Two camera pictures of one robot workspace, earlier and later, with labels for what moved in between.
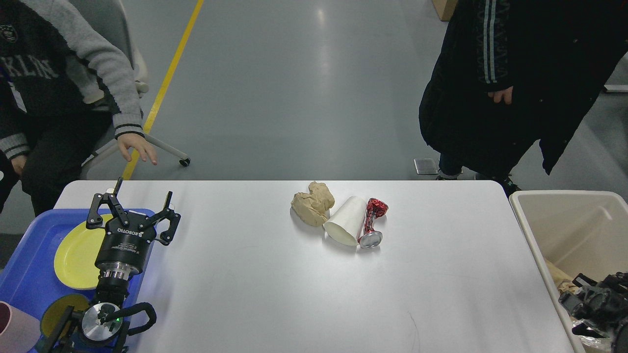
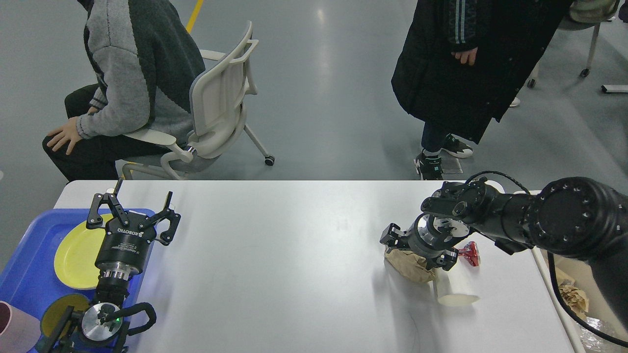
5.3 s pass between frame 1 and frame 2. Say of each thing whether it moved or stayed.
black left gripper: stayed
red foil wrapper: moved
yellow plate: stayed
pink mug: stayed
